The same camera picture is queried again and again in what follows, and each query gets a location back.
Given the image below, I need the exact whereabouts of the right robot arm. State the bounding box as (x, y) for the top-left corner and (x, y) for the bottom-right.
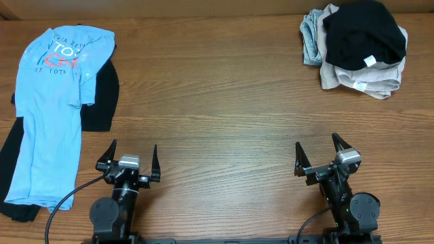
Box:
(294, 133), (382, 243)

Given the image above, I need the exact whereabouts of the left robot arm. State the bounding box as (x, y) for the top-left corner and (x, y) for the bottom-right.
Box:
(90, 140), (161, 244)

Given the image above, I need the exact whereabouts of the black folded garment on pile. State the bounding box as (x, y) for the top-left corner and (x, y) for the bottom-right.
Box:
(323, 1), (406, 70)

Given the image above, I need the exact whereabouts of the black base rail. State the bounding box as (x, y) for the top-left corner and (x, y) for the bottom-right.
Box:
(81, 234), (383, 244)

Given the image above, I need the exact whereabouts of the grey-blue folded garment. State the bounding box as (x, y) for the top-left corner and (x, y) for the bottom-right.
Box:
(300, 9), (323, 66)

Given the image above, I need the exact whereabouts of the beige folded garment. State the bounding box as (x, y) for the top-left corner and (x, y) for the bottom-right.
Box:
(317, 4), (406, 100)

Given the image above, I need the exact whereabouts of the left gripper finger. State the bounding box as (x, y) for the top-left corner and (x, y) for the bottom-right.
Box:
(97, 139), (117, 163)
(151, 145), (161, 176)

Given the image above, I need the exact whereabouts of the light blue printed t-shirt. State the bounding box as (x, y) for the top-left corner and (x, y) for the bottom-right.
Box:
(5, 25), (115, 210)

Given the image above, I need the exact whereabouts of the black garment on table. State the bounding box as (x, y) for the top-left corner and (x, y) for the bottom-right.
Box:
(1, 57), (119, 222)

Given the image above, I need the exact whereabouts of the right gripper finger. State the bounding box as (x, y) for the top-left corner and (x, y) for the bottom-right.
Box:
(294, 142), (311, 169)
(332, 132), (352, 152)

